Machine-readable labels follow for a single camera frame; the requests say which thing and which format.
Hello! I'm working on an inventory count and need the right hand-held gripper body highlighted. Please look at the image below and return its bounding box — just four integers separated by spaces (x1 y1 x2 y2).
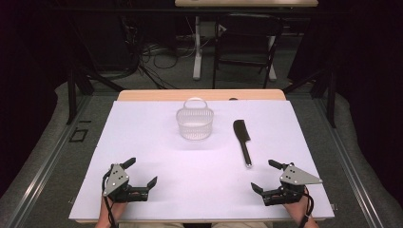
261 162 323 207

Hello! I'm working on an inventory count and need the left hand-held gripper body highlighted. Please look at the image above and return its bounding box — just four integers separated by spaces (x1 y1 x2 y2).
102 162 150 203

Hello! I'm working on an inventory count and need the person's right hand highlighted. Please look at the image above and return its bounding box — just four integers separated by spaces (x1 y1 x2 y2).
283 193 314 223

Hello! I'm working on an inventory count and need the aluminium floor rail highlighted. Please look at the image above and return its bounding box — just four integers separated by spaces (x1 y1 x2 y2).
4 94 93 228
313 96 386 228

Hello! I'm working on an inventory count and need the black metal stand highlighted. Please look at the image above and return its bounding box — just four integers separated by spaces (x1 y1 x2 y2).
282 66 337 129
66 66 126 125

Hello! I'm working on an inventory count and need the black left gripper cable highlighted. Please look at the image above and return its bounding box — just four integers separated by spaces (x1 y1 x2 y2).
101 172 120 228

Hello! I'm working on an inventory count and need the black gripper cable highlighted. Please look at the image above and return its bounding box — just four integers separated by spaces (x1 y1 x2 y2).
101 172 120 228
298 186 316 228

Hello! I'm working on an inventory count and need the white table mat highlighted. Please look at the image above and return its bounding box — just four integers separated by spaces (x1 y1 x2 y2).
68 100 336 221

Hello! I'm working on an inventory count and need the person's left hand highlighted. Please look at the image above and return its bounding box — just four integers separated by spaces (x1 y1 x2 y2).
100 196 128 223

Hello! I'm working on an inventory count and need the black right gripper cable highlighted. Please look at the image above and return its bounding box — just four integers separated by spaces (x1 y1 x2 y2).
298 186 316 228

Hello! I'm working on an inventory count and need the wooden table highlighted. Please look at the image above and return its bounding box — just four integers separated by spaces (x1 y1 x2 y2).
75 88 327 224

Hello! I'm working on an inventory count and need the tangle of floor cables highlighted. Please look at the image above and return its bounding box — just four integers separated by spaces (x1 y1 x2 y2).
123 15 198 90

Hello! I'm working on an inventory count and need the white plastic basket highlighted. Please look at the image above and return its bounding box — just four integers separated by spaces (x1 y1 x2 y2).
175 97 215 142

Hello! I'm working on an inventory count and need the black chair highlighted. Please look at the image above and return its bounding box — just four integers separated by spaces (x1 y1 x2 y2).
212 12 284 89

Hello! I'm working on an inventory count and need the beige desk with white legs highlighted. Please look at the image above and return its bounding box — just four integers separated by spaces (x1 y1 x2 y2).
174 0 319 81

